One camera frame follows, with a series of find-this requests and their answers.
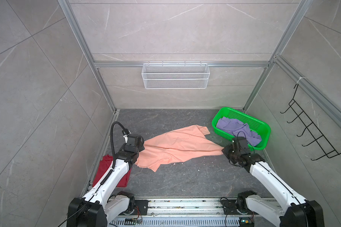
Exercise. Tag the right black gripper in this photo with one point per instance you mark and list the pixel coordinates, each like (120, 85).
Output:
(226, 150)

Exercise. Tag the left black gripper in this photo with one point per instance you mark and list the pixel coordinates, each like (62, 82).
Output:
(141, 146)

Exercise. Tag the salmon pink t shirt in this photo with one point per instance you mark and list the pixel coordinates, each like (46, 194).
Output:
(177, 146)

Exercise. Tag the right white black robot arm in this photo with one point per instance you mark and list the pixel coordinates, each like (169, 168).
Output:
(292, 210)

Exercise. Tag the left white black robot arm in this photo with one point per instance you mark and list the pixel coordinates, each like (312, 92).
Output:
(96, 208)

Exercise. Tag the purple t shirt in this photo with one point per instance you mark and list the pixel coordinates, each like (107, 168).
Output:
(239, 129)

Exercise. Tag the green plastic laundry basket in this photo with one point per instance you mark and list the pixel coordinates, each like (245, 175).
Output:
(255, 125)

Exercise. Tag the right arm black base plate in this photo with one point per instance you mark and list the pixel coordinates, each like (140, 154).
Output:
(231, 206)

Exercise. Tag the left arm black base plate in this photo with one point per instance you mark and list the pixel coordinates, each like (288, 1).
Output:
(138, 206)

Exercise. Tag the white wire mesh shelf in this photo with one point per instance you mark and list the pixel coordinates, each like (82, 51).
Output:
(175, 76)

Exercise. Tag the aluminium rail base frame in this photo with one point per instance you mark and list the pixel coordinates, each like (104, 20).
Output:
(178, 212)

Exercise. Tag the black wire hook rack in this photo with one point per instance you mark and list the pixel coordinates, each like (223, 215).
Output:
(308, 125)

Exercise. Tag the aluminium frame profiles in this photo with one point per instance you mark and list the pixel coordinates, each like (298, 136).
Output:
(309, 88)

